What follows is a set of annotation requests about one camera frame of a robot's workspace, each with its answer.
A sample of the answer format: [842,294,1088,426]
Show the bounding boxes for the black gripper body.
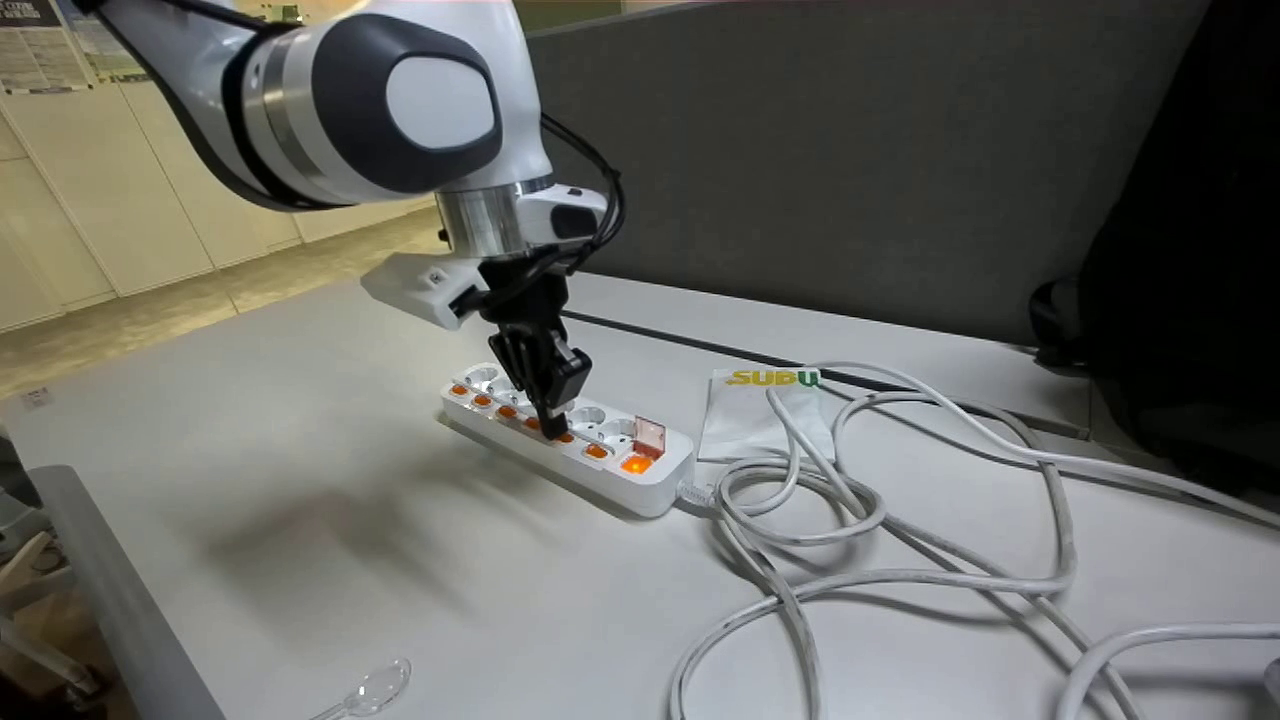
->
[471,243,595,401]

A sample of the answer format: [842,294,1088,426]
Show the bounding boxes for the black office chair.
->
[1029,0,1280,498]

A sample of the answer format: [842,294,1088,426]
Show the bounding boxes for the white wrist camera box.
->
[360,247,491,332]

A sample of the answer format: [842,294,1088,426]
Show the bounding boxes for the beige cabinets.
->
[0,77,447,341]

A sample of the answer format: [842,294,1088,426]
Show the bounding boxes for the clear plastic spoon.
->
[308,653,416,720]

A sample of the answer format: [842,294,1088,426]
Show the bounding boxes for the clear bag yellow label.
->
[692,358,834,466]

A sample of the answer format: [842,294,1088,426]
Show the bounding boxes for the white power cable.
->
[662,356,1280,720]

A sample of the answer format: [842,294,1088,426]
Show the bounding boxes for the white power strip orange switches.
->
[438,358,699,523]

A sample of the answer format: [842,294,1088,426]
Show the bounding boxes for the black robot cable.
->
[537,111,630,265]

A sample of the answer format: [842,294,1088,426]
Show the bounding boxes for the printed wall poster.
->
[0,0,135,101]

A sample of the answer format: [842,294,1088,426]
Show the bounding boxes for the grey partition panel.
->
[526,0,1191,350]

